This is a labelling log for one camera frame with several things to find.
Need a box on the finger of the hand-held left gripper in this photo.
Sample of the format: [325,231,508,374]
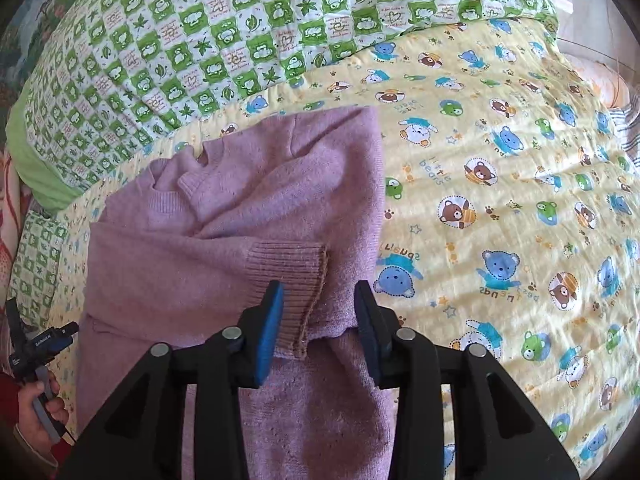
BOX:
[50,322,81,351]
[4,297,26,356]

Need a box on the yellow bear print bedsheet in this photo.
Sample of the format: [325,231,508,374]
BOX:
[47,15,640,480]

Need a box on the purple knit sweater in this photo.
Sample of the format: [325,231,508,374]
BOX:
[75,105,401,480]

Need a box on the peach pillow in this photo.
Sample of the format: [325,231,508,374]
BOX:
[559,35,632,111]

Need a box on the green checkered quilt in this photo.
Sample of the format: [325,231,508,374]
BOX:
[5,0,561,216]

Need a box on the grey striped cloth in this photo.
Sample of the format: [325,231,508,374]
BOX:
[597,100,640,157]

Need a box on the green checkered pillow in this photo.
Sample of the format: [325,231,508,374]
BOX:
[7,209,71,331]

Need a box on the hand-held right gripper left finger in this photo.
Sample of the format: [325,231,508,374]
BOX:
[57,280,286,480]

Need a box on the person's left hand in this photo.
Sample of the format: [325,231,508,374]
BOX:
[16,381,71,444]

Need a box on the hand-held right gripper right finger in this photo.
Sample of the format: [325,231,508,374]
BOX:
[354,280,581,480]

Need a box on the red and pink patterned blanket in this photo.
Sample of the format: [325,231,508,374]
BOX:
[0,147,32,311]

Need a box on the person's left forearm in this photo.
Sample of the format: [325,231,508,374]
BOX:
[0,370,71,467]

